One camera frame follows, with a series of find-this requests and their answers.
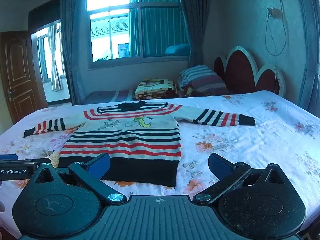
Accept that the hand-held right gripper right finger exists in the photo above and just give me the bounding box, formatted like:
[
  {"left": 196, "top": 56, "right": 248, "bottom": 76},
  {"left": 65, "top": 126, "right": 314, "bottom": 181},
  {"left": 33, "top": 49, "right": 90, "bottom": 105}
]
[{"left": 192, "top": 152, "right": 291, "bottom": 205}]

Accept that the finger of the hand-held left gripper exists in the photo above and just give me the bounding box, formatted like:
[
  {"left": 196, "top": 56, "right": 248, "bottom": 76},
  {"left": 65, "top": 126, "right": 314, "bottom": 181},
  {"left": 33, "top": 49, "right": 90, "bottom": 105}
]
[{"left": 0, "top": 154, "right": 52, "bottom": 165}]

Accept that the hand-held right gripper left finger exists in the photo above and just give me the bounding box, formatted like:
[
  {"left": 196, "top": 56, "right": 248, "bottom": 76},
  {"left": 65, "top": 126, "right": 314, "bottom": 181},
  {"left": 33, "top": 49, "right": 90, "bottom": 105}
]
[{"left": 32, "top": 152, "right": 127, "bottom": 205}]

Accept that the striped knit sweater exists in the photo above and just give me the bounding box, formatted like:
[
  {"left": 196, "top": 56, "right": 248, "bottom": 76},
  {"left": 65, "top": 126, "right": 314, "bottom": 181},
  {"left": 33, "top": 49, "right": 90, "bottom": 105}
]
[{"left": 23, "top": 101, "right": 256, "bottom": 187}]

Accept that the floral bed sheet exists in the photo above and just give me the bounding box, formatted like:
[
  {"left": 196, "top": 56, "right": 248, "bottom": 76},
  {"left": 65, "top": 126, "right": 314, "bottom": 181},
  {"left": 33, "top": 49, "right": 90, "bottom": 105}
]
[{"left": 0, "top": 90, "right": 320, "bottom": 234}]

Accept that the bed with striped sheet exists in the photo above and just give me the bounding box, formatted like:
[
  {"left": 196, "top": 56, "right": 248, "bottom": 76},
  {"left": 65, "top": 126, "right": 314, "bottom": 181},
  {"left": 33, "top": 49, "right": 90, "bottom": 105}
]
[{"left": 85, "top": 89, "right": 137, "bottom": 105}]

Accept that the brown wooden door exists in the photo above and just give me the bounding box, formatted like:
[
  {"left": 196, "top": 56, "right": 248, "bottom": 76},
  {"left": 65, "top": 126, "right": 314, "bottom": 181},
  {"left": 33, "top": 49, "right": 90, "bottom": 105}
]
[{"left": 0, "top": 31, "right": 48, "bottom": 125}]

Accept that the striped pillow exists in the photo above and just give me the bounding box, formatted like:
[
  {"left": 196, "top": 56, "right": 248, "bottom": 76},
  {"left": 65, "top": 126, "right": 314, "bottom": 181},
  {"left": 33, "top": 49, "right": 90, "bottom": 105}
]
[{"left": 178, "top": 65, "right": 230, "bottom": 97}]

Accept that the folded printed blanket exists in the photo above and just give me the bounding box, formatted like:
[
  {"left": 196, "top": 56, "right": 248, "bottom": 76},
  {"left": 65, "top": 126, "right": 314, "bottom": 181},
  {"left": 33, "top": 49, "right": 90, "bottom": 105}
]
[{"left": 133, "top": 78, "right": 181, "bottom": 101}]

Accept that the red and white headboard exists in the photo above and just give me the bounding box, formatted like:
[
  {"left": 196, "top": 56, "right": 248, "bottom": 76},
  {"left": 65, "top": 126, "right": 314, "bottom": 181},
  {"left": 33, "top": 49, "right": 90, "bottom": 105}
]
[{"left": 214, "top": 46, "right": 287, "bottom": 98}]

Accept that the white sheer curtain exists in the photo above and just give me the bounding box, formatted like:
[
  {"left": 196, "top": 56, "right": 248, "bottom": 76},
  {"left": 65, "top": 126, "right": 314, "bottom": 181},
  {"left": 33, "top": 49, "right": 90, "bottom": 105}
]
[{"left": 47, "top": 23, "right": 63, "bottom": 92}]

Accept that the teal cushion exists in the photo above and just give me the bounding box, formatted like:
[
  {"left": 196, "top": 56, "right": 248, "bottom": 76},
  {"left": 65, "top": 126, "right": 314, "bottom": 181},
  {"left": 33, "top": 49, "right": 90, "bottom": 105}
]
[{"left": 165, "top": 43, "right": 192, "bottom": 55}]

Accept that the grey curtain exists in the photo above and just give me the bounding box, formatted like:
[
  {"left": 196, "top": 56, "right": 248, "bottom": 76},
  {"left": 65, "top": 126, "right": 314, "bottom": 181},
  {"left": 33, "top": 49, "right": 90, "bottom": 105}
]
[
  {"left": 175, "top": 0, "right": 217, "bottom": 68},
  {"left": 59, "top": 0, "right": 88, "bottom": 105},
  {"left": 295, "top": 0, "right": 320, "bottom": 118}
]

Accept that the sliding glass window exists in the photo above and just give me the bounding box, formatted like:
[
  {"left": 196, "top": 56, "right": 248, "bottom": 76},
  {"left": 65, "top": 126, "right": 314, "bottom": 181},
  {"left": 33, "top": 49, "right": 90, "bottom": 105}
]
[{"left": 86, "top": 0, "right": 192, "bottom": 69}]

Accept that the teal window curtain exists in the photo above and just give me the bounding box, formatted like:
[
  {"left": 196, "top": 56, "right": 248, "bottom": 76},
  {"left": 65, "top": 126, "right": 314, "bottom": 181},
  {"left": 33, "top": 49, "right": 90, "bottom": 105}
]
[{"left": 129, "top": 0, "right": 191, "bottom": 56}]

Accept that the white charging cable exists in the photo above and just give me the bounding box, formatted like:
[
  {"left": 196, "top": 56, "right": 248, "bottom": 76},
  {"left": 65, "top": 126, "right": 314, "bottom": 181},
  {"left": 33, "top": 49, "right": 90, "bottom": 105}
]
[{"left": 264, "top": 0, "right": 288, "bottom": 98}]

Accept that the wall socket with charger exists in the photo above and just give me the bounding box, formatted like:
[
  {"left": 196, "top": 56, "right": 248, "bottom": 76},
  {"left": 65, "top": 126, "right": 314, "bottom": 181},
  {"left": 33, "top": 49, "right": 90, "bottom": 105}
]
[{"left": 266, "top": 6, "right": 281, "bottom": 18}]

